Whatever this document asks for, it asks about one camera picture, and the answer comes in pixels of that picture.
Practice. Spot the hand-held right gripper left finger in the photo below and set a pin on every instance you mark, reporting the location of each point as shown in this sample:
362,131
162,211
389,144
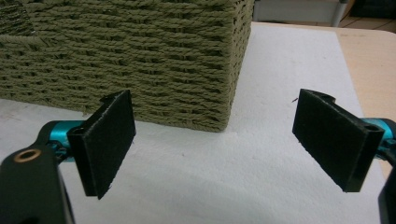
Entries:
102,146

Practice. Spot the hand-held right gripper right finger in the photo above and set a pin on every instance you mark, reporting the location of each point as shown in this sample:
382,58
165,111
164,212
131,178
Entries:
333,143

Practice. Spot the green woven basket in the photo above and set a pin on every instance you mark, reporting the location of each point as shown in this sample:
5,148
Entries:
124,62

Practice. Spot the light wooden table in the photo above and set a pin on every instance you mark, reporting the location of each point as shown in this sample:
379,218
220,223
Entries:
373,62

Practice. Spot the white foam mat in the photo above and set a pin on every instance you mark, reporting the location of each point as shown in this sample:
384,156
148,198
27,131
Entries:
218,174

